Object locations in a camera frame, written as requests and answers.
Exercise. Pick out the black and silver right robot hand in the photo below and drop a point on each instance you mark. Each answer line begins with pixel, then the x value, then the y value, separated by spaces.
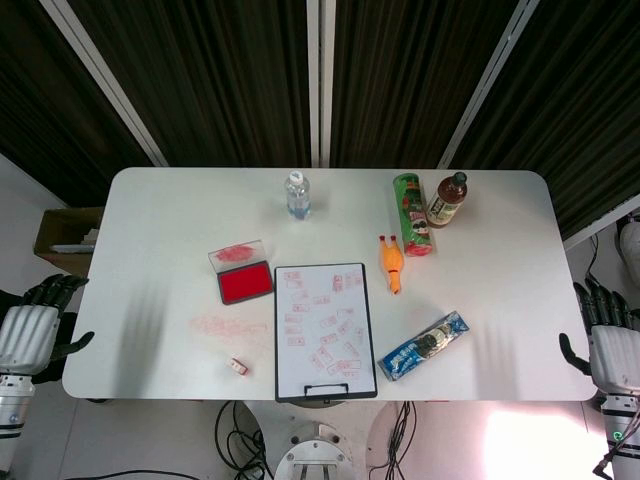
pixel 617 355

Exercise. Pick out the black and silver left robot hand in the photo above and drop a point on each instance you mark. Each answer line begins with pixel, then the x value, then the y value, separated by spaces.
pixel 27 335

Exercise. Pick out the white and red stamp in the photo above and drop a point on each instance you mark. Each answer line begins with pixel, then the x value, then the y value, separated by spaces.
pixel 239 366

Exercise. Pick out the white and silver right robot arm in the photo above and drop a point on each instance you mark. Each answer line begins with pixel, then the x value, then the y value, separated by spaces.
pixel 622 430

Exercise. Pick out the brown cardboard box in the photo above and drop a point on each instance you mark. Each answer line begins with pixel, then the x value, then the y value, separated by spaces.
pixel 60 222

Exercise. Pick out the blue Oreo cookie package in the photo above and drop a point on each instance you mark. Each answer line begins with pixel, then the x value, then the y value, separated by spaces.
pixel 425 345

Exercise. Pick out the dark pleated curtain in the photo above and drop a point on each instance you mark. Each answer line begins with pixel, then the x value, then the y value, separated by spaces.
pixel 575 110
pixel 45 125
pixel 210 80
pixel 400 80

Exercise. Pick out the red ink pad clear lid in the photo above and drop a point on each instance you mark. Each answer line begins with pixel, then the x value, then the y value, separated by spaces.
pixel 245 285

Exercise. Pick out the brown tea bottle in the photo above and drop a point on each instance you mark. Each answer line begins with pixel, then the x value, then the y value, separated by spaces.
pixel 446 202

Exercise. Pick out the green Pringles can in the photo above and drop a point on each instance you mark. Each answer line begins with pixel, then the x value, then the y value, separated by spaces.
pixel 414 220

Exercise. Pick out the yellow rubber chicken toy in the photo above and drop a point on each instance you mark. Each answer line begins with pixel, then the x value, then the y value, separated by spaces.
pixel 391 262

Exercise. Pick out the black clipboard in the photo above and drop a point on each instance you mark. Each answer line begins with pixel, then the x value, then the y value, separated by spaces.
pixel 370 325

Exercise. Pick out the clear water bottle white cap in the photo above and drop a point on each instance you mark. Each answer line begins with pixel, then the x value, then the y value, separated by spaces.
pixel 299 197

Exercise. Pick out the white robot torso base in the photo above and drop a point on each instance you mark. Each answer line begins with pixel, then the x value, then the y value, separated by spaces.
pixel 312 450

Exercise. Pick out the white frame post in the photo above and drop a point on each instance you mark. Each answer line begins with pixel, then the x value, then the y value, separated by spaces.
pixel 487 85
pixel 107 85
pixel 320 80

